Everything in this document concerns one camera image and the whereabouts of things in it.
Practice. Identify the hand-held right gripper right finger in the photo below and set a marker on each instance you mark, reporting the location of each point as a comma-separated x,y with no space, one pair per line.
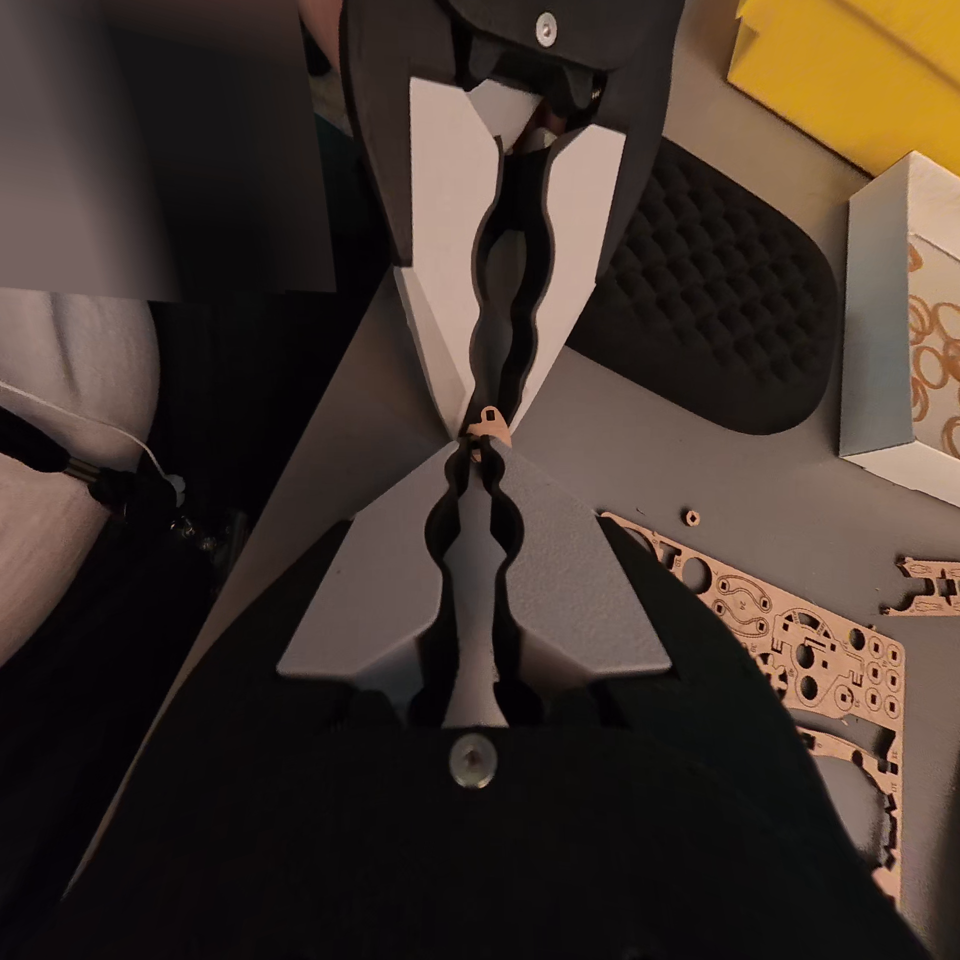
585,592

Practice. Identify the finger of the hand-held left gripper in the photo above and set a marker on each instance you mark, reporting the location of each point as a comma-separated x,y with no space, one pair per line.
442,225
589,210

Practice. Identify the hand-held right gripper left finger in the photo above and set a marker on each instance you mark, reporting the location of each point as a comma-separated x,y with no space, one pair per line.
360,592

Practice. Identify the small wooden model part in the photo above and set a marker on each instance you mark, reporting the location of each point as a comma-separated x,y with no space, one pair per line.
487,421

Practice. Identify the laser-cut wooden parts sheet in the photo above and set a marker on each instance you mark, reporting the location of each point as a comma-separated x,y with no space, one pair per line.
742,600

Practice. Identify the loose wooden model piece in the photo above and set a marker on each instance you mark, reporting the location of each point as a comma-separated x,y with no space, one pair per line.
930,592

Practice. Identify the black quilted foam pad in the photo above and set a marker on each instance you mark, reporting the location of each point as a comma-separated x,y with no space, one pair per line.
712,300

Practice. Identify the yellow box stack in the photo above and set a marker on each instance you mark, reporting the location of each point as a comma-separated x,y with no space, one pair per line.
825,75

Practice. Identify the person's white shirt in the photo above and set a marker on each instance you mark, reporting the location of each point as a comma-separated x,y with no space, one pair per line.
75,360

